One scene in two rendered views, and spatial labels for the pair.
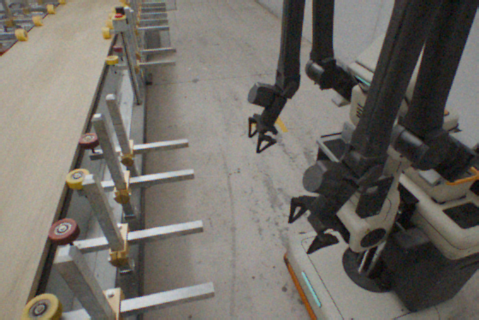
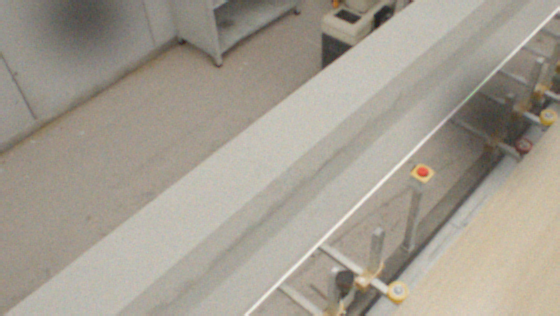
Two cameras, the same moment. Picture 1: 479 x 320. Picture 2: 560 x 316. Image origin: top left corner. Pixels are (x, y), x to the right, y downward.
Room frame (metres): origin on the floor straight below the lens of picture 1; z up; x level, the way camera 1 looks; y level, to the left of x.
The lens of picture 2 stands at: (2.93, 1.61, 2.92)
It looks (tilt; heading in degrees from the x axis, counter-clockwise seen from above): 52 degrees down; 230
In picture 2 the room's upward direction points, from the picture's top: 3 degrees clockwise
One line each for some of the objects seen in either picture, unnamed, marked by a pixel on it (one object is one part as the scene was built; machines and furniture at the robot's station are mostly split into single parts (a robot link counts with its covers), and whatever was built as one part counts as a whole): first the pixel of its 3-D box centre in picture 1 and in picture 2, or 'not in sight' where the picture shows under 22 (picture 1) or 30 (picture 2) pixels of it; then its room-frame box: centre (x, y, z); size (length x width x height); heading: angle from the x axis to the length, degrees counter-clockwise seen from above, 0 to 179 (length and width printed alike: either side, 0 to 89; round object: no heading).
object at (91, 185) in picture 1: (114, 236); (548, 77); (0.58, 0.39, 0.88); 0.04 x 0.04 x 0.48; 13
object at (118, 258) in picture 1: (120, 245); (542, 89); (0.60, 0.40, 0.81); 0.14 x 0.06 x 0.05; 13
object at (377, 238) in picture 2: (133, 60); (374, 264); (2.04, 0.74, 0.89); 0.04 x 0.04 x 0.48; 13
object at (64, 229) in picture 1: (68, 239); not in sight; (0.59, 0.54, 0.85); 0.08 x 0.08 x 0.11
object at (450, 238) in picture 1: (406, 221); (365, 34); (0.89, -0.73, 0.59); 0.55 x 0.34 x 0.83; 17
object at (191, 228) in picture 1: (137, 238); (531, 87); (0.63, 0.35, 0.80); 0.43 x 0.03 x 0.04; 103
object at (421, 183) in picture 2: (120, 24); (421, 178); (1.79, 0.68, 1.18); 0.07 x 0.07 x 0.08; 13
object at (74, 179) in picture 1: (82, 186); (546, 122); (0.83, 0.60, 0.85); 0.08 x 0.08 x 0.11
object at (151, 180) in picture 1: (138, 182); (509, 107); (0.88, 0.41, 0.83); 0.43 x 0.03 x 0.04; 103
